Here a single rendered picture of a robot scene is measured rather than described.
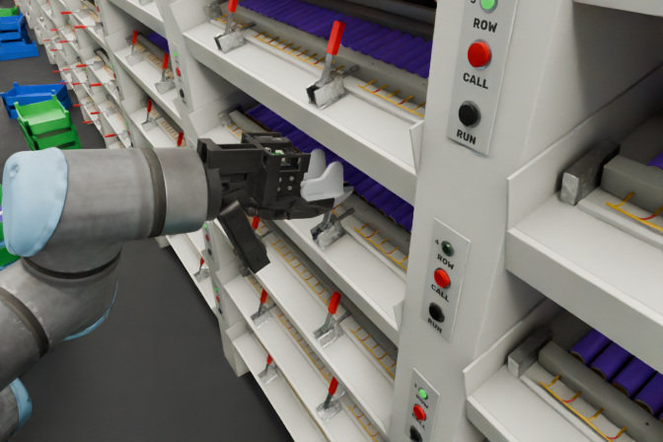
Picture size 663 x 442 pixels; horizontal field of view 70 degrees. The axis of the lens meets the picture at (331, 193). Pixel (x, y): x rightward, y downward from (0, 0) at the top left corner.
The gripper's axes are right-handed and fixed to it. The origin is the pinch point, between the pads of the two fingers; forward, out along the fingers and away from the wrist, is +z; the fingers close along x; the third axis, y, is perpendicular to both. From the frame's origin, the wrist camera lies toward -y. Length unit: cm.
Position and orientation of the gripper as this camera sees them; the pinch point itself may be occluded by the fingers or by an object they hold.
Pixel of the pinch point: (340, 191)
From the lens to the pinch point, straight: 63.3
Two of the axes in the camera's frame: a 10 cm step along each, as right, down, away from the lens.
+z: 8.0, -0.8, 5.9
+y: 2.0, -9.0, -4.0
